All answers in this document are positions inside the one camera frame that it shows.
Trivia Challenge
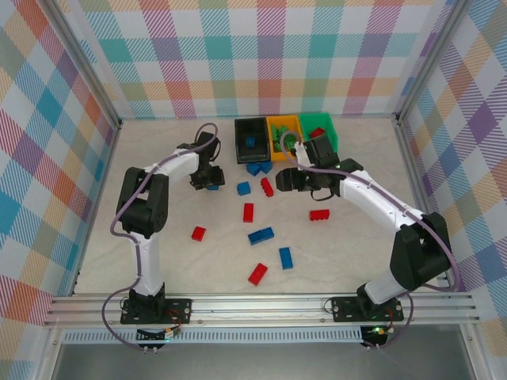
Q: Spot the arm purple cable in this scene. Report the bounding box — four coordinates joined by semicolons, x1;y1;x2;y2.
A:
102;123;222;352
279;129;461;352

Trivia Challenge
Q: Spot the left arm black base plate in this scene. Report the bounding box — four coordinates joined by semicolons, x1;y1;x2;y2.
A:
120;297;193;325

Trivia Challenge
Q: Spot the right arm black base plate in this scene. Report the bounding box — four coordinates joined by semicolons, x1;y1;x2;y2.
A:
330;295;406;323

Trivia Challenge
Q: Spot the black connector board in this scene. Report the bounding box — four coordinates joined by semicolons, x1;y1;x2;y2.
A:
135;326;182;355
359;324;397;352

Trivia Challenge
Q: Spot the white slotted cable duct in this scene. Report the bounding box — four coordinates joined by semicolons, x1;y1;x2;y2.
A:
62;330;364;344

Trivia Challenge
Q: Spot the black plastic bin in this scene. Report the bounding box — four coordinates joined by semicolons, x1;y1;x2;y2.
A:
234;116;273;165

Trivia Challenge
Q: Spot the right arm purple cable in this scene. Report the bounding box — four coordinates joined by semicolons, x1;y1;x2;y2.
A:
279;129;461;352

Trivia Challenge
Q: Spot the yellow plastic bin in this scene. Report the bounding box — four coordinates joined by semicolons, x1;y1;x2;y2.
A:
265;114;304;162

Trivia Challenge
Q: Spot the aluminium mounting rail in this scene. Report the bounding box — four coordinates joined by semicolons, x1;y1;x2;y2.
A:
42;293;481;329

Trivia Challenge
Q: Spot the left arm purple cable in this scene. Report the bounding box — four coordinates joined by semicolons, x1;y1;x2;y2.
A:
102;123;222;352

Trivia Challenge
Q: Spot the aluminium side rail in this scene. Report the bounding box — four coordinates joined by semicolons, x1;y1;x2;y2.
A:
394;114;456;296
69;120;124;297

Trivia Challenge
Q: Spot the aluminium frame post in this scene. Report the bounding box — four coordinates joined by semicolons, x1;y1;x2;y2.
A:
395;0;475;124
46;0;123;130

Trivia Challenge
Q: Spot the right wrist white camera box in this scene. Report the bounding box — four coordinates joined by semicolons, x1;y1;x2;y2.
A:
293;142;311;169

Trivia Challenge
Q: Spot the green plastic bin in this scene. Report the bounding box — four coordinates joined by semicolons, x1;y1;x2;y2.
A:
297;112;341;154

